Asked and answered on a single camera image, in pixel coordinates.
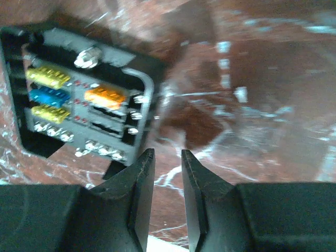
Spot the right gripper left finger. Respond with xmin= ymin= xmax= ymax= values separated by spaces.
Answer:
xmin=78 ymin=149 xmax=155 ymax=251

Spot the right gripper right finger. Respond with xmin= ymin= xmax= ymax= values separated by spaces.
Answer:
xmin=181 ymin=150 xmax=252 ymax=251

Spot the black fuse box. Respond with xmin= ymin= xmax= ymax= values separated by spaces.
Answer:
xmin=1 ymin=23 xmax=165 ymax=167

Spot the blue blade fuse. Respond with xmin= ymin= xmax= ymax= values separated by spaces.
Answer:
xmin=29 ymin=87 xmax=70 ymax=108

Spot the yellow fuse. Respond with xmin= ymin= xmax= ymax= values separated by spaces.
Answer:
xmin=25 ymin=66 xmax=71 ymax=90
xmin=31 ymin=104 xmax=70 ymax=124

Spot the orange fuse in box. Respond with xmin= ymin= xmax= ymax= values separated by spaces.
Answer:
xmin=84 ymin=86 xmax=127 ymax=110

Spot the yellow fuse in box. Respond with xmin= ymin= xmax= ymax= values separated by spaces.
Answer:
xmin=25 ymin=66 xmax=71 ymax=90

